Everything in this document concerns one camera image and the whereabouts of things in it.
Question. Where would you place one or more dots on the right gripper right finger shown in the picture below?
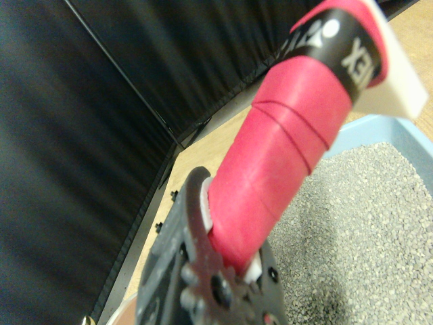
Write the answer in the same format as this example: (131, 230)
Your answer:
(203, 264)

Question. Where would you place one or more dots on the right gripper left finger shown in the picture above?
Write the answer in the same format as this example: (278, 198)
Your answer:
(165, 257)

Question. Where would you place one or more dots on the white bin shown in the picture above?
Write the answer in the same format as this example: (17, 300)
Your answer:
(123, 311)

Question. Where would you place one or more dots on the blue litter tray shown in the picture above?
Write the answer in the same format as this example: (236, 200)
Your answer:
(355, 220)

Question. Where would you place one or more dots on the black curtain stand pole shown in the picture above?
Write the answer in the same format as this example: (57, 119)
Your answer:
(125, 74)

